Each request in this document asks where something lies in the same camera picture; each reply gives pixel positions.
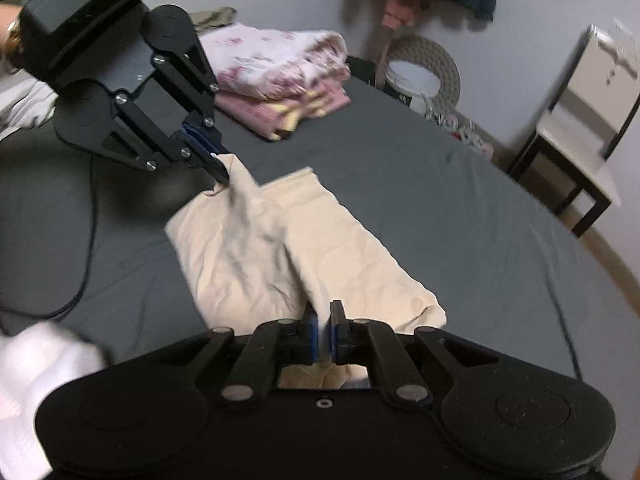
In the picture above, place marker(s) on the beige cloth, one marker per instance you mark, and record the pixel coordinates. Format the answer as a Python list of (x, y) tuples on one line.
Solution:
[(255, 253)]

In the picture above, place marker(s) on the pink hanging garment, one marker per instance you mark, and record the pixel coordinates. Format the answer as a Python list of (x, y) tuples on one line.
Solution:
[(401, 13)]

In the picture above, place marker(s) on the white floral folded cloth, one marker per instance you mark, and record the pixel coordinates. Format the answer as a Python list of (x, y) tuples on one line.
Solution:
[(271, 64)]

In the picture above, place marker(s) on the person's left hand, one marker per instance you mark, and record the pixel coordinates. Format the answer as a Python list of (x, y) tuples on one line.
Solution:
[(11, 41)]

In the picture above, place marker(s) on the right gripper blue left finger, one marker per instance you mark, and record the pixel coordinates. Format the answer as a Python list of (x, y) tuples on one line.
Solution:
[(273, 346)]

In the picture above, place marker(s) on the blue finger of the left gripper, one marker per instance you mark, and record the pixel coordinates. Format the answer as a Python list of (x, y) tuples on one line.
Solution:
[(204, 153)]

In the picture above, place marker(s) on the round woven stool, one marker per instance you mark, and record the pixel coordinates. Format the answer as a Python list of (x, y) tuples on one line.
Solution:
[(431, 55)]

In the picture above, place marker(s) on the olive folded garment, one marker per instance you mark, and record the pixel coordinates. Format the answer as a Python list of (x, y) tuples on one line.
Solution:
[(205, 21)]

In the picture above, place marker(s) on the pink patterned folded towel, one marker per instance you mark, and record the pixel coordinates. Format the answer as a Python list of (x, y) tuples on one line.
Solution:
[(276, 120)]

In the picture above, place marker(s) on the white garment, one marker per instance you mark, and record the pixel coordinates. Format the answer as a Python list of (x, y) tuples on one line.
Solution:
[(34, 363)]

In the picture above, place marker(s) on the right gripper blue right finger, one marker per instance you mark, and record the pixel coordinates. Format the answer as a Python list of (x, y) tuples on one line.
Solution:
[(376, 347)]

